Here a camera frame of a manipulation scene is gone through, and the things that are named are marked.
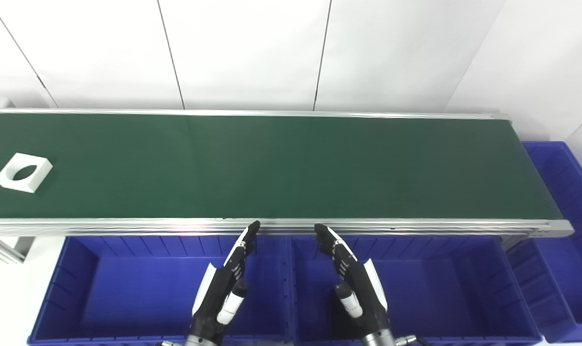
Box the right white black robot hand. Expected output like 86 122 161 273
314 223 393 340

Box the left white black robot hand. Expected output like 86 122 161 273
188 220 262 344

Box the white square part round hole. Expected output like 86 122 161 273
0 153 53 194

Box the blue plastic bin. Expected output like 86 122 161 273
290 235 544 346
505 141 582 343
28 235 292 346

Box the green conveyor belt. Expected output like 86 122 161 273
0 113 564 220
0 108 575 239

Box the aluminium conveyor leg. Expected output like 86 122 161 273
0 235 36 264

